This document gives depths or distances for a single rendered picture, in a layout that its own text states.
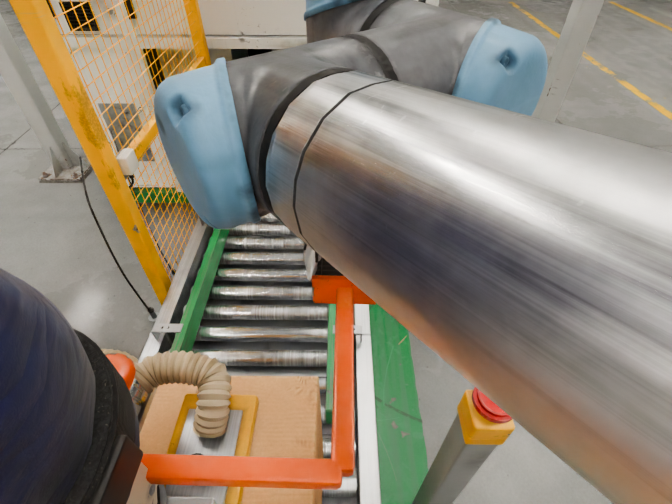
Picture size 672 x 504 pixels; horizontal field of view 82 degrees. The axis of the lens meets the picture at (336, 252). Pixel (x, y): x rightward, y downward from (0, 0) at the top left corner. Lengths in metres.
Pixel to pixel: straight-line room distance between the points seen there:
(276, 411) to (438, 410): 1.17
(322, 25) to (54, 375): 0.28
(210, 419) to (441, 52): 0.45
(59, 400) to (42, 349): 0.03
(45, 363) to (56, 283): 2.42
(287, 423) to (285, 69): 0.64
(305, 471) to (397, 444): 1.37
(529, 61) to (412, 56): 0.07
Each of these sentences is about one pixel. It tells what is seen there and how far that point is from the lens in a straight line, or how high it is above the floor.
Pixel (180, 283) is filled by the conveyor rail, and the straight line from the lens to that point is 1.49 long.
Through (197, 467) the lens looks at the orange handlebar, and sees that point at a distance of 0.42.
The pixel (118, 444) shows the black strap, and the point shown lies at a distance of 0.31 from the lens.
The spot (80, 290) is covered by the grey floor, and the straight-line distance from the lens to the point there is 2.56.
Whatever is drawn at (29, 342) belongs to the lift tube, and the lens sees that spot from 0.26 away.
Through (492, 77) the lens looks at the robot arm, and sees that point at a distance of 0.24.
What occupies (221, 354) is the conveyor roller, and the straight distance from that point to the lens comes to 1.32.
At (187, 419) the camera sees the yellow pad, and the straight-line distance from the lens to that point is 0.57.
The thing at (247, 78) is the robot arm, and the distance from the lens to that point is 0.19.
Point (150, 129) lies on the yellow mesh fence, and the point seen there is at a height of 1.01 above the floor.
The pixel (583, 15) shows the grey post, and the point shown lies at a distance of 2.92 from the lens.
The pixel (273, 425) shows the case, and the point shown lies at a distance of 0.75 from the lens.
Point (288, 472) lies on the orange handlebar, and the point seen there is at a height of 1.25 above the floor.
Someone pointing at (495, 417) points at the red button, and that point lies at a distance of 0.70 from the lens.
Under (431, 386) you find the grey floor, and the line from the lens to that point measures 1.88.
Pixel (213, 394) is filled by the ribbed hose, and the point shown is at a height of 1.19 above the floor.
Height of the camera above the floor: 1.64
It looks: 44 degrees down
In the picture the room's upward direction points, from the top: straight up
